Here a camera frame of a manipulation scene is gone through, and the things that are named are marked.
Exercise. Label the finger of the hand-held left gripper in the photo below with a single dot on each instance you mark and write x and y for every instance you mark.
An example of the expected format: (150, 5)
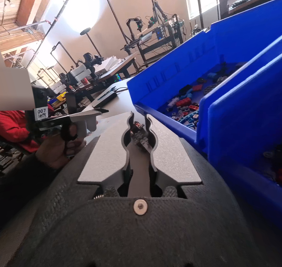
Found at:
(103, 110)
(83, 115)

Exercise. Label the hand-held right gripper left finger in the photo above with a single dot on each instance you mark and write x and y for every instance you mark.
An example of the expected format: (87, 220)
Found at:
(105, 159)

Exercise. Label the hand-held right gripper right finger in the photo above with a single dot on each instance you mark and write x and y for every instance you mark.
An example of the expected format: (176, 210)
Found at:
(176, 161)

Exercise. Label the dark grey toy brick model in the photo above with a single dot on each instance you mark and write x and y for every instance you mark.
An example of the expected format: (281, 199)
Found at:
(141, 137)

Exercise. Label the large blue plastic bin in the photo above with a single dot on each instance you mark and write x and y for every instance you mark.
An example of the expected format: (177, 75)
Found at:
(154, 90)

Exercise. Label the pile of mixed toy bricks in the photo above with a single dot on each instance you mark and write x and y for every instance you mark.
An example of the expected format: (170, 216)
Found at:
(187, 101)

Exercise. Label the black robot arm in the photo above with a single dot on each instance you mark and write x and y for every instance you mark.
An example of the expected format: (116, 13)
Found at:
(132, 26)
(159, 13)

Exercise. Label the person's left forearm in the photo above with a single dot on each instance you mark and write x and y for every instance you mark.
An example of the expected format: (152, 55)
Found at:
(17, 194)

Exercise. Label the grey desk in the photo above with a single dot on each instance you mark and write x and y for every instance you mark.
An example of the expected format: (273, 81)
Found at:
(123, 101)

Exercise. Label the person's left hand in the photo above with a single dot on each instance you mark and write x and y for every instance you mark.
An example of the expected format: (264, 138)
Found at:
(52, 152)

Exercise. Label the black rectangular box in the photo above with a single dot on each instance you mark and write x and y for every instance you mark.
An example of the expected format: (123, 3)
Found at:
(105, 100)

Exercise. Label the black upright panel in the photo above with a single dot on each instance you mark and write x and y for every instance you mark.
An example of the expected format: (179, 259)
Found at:
(71, 103)

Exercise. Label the yellow plastic bin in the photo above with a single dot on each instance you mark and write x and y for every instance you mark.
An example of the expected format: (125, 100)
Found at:
(61, 96)

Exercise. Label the computer tower with lit fans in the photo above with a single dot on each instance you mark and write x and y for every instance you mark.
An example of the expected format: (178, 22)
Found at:
(118, 77)

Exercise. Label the white cardboard box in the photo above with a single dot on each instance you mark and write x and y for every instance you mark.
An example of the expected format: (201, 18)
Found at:
(110, 63)

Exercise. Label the table with black legs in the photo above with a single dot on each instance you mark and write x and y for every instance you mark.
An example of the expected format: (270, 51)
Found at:
(123, 64)

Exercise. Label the small blue plastic bin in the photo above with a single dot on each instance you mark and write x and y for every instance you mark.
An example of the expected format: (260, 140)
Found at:
(238, 128)

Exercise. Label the black floor lamp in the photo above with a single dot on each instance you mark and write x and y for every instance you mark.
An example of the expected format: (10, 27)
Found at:
(85, 30)

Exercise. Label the black metal workbench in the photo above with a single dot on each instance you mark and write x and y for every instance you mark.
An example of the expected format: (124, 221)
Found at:
(154, 44)

